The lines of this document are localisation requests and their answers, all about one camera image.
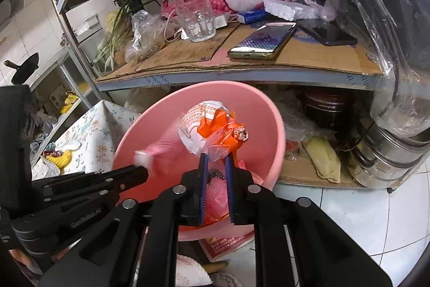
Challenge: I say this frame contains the orange white wrapper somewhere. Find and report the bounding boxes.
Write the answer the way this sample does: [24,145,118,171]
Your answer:
[178,101,249,162]

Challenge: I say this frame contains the pink patterned paper wrapper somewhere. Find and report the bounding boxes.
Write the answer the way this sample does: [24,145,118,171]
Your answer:
[133,118,189,178]

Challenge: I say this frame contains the silver mesh scrub cloth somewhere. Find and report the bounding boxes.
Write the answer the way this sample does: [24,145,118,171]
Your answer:
[31,157,61,181]

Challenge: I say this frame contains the colourful wrapper ball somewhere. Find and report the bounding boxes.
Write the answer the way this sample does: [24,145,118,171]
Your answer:
[42,142,63,157]

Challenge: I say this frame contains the white kitchen cabinet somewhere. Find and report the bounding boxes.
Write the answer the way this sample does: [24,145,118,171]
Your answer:
[0,47,99,167]

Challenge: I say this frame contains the small yellow foam net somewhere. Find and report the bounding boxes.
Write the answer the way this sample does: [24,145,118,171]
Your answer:
[42,150,73,170]

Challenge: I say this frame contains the floral bear tablecloth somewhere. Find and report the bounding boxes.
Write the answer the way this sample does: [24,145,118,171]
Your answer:
[55,101,140,176]

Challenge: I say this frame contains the smartphone with blue case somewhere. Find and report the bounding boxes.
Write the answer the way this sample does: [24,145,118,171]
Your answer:
[227,22,297,60]

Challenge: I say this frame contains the cardboard shelf liner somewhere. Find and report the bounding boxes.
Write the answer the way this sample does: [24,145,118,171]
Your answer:
[97,23,382,83]

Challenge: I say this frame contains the clear bag on shelf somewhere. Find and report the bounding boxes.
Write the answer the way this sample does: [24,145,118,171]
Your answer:
[125,9,166,63]

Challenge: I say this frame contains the glass mug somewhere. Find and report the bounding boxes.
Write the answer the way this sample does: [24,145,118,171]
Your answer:
[176,0,216,43]

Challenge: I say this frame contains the bag of vegetables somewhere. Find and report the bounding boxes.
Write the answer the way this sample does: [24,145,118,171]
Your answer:
[92,0,145,76]

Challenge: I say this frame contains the black wok right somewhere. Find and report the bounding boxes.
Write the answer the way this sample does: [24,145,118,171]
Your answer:
[4,52,39,85]

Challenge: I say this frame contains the stainless steel stacked pots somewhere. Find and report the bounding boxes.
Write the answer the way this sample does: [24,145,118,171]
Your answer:
[347,117,429,189]

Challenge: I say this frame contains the black smartphone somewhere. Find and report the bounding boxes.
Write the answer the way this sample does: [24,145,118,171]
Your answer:
[296,18,358,47]

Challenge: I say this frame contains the large black plastic-wrapped appliance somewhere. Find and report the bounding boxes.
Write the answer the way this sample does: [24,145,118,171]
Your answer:
[331,0,429,136]

